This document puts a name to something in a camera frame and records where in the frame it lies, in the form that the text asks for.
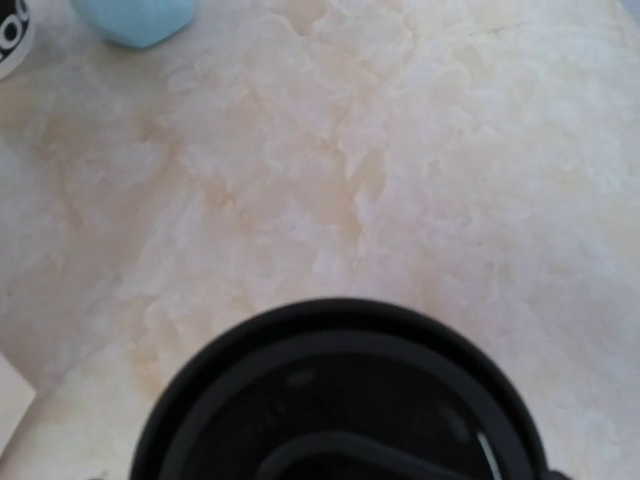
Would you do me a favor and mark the light blue ceramic mug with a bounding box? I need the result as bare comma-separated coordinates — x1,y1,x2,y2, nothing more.
70,0,198,49

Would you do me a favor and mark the white paper takeout bag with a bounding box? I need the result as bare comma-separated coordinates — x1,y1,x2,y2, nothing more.
0,356,36,451

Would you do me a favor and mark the black plastic cup lid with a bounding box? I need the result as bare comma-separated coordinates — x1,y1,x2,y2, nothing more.
130,299,550,479

